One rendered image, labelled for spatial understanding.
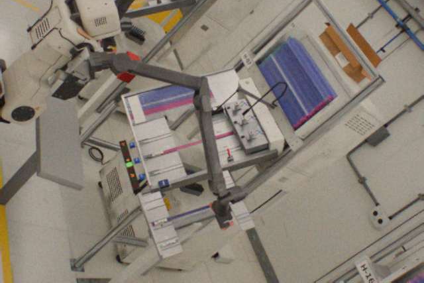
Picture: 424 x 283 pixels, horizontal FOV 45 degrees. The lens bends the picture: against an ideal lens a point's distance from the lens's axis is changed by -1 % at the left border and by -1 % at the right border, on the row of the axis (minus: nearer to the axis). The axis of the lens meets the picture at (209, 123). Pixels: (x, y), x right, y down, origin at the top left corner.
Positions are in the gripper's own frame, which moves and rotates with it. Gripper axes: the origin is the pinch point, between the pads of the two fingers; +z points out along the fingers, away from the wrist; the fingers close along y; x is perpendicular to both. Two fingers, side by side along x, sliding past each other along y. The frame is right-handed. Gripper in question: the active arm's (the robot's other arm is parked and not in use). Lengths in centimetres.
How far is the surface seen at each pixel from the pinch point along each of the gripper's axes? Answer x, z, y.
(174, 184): 9.7, 15.3, 34.7
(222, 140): -25, 13, 50
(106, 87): 19, 45, 140
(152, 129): 8, 16, 74
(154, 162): 15, 16, 52
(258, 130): -41, 2, 42
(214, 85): -37, 14, 91
